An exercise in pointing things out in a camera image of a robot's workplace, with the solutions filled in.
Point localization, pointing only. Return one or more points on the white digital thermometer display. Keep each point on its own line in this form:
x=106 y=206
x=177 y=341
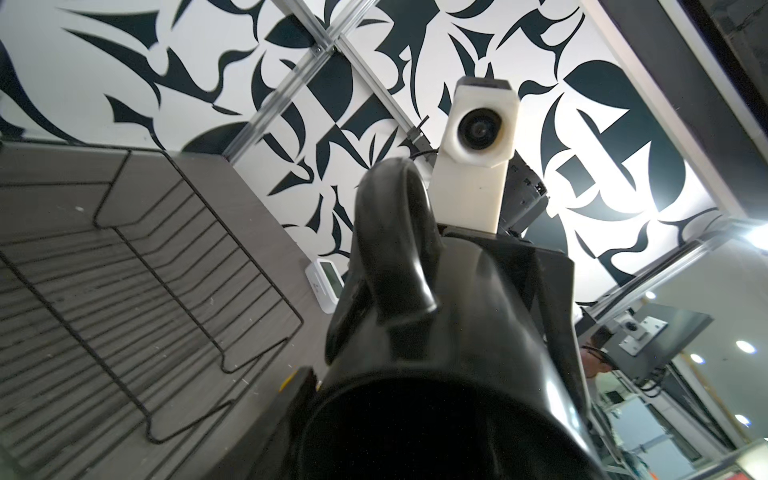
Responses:
x=326 y=284

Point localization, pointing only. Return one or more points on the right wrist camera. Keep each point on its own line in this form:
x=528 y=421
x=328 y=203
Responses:
x=468 y=178

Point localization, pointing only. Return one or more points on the black mug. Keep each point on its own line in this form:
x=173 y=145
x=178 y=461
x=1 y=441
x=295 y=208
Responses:
x=451 y=354

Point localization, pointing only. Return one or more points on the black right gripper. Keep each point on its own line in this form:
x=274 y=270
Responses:
x=524 y=199

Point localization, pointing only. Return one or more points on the black wire dish rack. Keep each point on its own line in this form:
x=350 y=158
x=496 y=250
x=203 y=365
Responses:
x=133 y=319

